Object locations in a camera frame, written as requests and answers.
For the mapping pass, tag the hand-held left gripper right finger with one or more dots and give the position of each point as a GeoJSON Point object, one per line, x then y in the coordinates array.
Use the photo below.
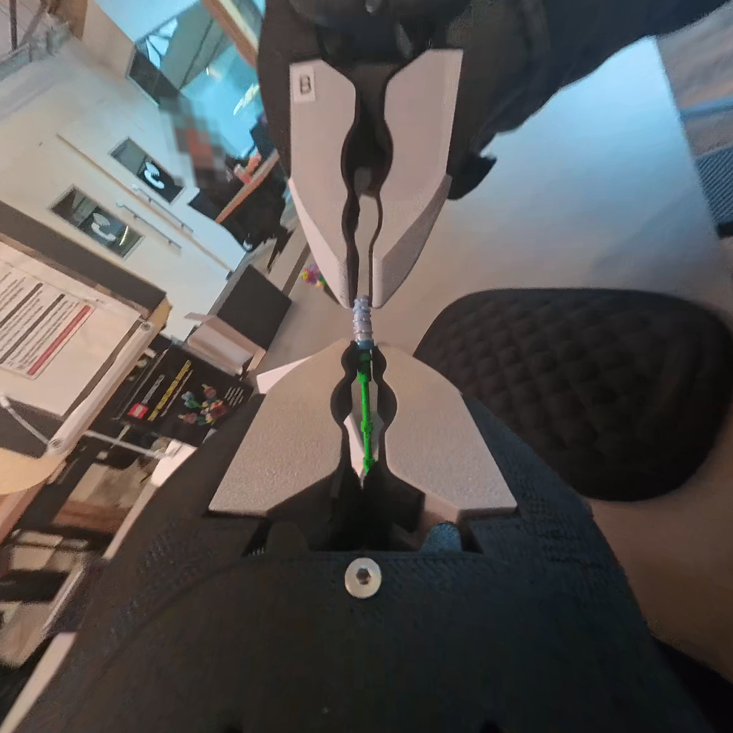
{"type": "Point", "coordinates": [441, 452]}

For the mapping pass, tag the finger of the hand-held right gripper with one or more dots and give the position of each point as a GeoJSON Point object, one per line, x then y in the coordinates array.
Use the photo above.
{"type": "Point", "coordinates": [320, 172]}
{"type": "Point", "coordinates": [418, 143]}

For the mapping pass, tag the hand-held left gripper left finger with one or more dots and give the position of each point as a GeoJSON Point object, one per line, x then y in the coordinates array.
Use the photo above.
{"type": "Point", "coordinates": [275, 446]}

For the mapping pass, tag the green lego flower stem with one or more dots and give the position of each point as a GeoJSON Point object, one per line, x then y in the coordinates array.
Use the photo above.
{"type": "Point", "coordinates": [363, 395]}

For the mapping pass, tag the person's right forearm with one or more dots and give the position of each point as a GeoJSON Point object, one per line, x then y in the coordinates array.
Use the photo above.
{"type": "Point", "coordinates": [618, 34]}

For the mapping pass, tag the small lego flower pot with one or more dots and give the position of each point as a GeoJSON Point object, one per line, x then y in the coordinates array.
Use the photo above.
{"type": "Point", "coordinates": [312, 276]}

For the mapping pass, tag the black lego set box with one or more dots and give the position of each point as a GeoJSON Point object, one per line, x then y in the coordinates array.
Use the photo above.
{"type": "Point", "coordinates": [183, 395]}

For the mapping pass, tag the long wooden office desk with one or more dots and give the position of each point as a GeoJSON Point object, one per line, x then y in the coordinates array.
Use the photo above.
{"type": "Point", "coordinates": [246, 183]}

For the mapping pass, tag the black office chair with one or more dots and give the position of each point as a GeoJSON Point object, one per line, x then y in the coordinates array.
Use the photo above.
{"type": "Point", "coordinates": [257, 217]}

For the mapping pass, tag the black quilted wrist rest pad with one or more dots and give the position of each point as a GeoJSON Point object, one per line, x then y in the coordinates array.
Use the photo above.
{"type": "Point", "coordinates": [572, 395]}

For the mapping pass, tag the printed notice sheet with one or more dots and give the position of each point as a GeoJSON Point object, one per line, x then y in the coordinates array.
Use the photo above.
{"type": "Point", "coordinates": [40, 320]}

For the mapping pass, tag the black phone wall sign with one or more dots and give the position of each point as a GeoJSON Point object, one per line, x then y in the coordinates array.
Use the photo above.
{"type": "Point", "coordinates": [97, 223]}
{"type": "Point", "coordinates": [148, 172]}

